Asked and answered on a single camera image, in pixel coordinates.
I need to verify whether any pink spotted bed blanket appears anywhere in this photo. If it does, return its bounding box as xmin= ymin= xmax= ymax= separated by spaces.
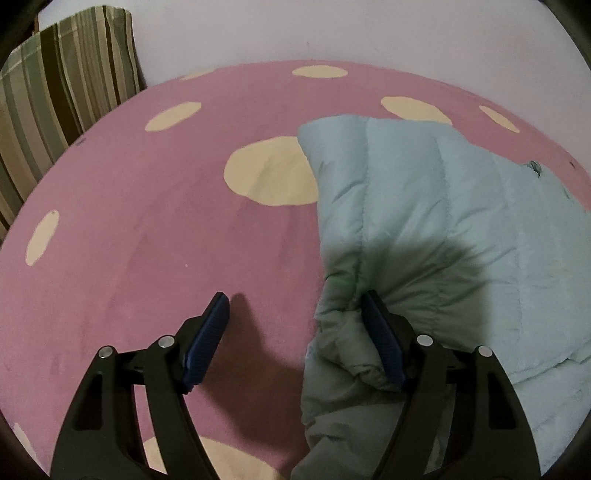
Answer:
xmin=1 ymin=61 xmax=590 ymax=479

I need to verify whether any light green puffer jacket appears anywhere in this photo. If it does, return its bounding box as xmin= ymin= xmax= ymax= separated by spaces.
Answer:
xmin=293 ymin=115 xmax=590 ymax=479

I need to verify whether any striped green brown pillow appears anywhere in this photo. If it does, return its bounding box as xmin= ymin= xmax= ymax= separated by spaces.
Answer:
xmin=1 ymin=5 xmax=146 ymax=233

